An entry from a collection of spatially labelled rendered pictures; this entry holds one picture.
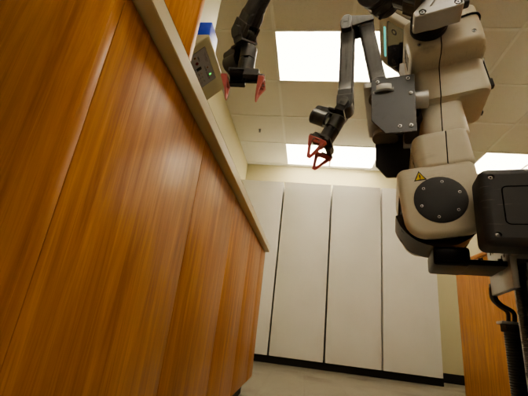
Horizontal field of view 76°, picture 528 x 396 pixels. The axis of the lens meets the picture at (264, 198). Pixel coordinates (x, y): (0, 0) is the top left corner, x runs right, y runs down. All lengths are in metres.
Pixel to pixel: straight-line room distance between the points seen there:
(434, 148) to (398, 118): 0.11
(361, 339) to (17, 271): 3.92
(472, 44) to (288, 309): 3.54
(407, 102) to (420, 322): 3.61
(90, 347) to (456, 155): 0.78
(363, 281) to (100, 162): 3.86
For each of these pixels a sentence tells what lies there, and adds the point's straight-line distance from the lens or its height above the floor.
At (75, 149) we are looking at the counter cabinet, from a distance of 0.50.
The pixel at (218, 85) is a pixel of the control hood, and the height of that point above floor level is 1.48.
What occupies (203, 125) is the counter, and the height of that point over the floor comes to 0.90.
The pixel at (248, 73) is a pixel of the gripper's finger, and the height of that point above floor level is 1.17.
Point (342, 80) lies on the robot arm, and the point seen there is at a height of 1.32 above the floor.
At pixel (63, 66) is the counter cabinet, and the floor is 0.74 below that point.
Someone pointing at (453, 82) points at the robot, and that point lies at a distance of 1.00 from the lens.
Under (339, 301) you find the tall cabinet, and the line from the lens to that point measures 4.16.
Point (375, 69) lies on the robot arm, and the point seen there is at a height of 1.35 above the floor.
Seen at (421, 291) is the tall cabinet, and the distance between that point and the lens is 4.36.
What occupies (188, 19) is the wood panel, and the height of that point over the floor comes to 1.50.
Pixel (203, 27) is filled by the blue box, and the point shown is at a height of 1.57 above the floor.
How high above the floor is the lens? 0.44
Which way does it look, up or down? 20 degrees up
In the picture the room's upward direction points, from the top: 7 degrees clockwise
